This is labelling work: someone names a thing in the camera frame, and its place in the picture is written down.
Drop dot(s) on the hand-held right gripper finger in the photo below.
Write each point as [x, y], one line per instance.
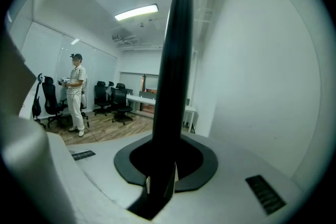
[173, 81]

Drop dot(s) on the long white desk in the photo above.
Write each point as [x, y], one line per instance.
[139, 99]

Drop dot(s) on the black mesh office chair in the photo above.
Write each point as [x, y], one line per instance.
[120, 85]
[120, 102]
[101, 97]

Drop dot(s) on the ceiling air conditioner unit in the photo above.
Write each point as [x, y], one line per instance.
[116, 37]

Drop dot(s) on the long ceiling light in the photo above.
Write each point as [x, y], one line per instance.
[136, 12]

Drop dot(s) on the black high-back office chair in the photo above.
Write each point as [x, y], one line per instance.
[50, 97]

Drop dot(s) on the black office chair with headrest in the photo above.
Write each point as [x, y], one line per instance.
[36, 105]

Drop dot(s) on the white and grey blurred post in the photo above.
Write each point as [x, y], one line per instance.
[21, 154]

